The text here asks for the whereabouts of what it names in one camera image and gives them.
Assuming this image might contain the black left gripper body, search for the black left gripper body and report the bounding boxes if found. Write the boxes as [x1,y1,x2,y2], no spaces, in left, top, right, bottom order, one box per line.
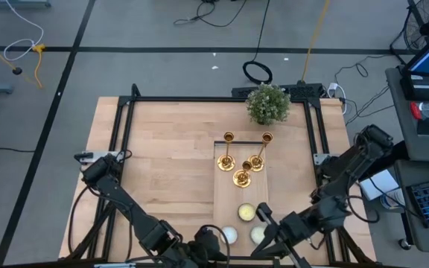
[169,241,231,268]

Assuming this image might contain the black perforated box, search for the black perforated box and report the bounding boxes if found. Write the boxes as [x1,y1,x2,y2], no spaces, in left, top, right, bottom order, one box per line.
[231,82,326,103]

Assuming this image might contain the white cardboard box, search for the white cardboard box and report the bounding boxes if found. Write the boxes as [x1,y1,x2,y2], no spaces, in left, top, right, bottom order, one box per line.
[359,169,401,202]

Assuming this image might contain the white floor cable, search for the white floor cable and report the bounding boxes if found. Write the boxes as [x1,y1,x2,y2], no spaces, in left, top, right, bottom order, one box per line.
[2,0,45,63]

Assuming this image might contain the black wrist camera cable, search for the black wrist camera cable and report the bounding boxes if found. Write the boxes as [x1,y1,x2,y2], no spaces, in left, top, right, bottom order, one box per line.
[199,223,232,264]
[346,194,381,224]

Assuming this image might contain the black floor cable bundle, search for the black floor cable bundle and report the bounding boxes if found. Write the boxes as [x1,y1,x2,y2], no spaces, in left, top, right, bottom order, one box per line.
[332,54,396,127]

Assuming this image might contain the black left wrist camera cable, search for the black left wrist camera cable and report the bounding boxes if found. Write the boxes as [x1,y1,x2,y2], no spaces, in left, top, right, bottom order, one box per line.
[199,223,232,264]

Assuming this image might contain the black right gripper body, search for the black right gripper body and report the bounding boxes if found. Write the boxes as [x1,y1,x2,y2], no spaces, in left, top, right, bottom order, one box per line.
[255,202,313,268]

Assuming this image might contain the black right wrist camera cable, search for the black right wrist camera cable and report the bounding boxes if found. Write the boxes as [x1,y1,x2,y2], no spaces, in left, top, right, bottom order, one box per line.
[346,194,381,224]

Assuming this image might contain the black floor fan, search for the black floor fan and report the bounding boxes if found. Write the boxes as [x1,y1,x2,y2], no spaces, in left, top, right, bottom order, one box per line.
[389,0,429,65]

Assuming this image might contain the yellow cord black tip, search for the yellow cord black tip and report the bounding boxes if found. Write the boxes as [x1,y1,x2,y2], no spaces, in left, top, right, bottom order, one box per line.
[0,33,24,76]

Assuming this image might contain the yellow floor cable with plug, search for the yellow floor cable with plug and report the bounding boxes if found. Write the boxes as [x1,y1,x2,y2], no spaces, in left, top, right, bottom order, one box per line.
[31,43,48,89]

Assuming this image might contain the yellow extension cable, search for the yellow extension cable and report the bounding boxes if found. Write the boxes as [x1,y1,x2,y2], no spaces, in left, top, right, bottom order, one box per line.
[300,0,331,85]

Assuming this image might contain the yellow round candle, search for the yellow round candle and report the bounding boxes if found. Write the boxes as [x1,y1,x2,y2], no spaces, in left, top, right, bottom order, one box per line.
[237,202,258,223]

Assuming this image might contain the wooden shelf riser black legs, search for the wooden shelf riser black legs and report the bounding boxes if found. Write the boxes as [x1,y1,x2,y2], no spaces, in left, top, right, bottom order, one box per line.
[212,140,277,261]

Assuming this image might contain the white and blue item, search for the white and blue item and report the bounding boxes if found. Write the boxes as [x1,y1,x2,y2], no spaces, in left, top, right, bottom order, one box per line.
[379,188,406,211]

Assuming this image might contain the white power adapter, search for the white power adapter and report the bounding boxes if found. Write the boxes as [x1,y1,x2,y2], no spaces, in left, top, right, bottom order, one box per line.
[325,82,349,115]

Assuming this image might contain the black coiled floor cable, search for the black coiled floor cable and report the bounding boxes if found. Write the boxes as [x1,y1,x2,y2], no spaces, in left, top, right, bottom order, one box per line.
[241,0,274,86]

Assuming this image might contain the thin black floor cable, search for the thin black floor cable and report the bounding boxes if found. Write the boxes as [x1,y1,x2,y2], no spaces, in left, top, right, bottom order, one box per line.
[171,0,250,28]

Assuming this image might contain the green potted plant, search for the green potted plant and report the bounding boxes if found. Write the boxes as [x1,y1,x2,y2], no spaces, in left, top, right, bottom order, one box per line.
[244,82,292,127]

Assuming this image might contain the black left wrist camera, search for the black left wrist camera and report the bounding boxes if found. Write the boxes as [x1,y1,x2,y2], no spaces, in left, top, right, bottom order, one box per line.
[194,227,221,251]

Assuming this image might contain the black label printer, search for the black label printer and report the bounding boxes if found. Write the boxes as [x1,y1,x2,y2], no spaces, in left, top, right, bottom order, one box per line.
[399,72,429,102]

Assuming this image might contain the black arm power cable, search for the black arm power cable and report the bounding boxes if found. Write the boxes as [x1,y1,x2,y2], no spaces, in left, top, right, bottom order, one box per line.
[67,184,92,256]

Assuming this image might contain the gold candlestick holder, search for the gold candlestick holder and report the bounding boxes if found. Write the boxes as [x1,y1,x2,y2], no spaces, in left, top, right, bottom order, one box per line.
[217,131,237,173]
[247,131,275,173]
[232,160,254,189]

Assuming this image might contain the cream candle dark rim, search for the cream candle dark rim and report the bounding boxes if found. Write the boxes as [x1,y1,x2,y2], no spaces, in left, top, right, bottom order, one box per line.
[250,225,268,246]

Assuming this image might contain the white round candle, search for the white round candle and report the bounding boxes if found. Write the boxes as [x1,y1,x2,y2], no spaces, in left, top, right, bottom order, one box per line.
[221,226,240,246]

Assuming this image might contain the black aluminium rig frame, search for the black aluminium rig frame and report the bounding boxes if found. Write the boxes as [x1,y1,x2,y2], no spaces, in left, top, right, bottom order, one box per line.
[61,84,378,268]

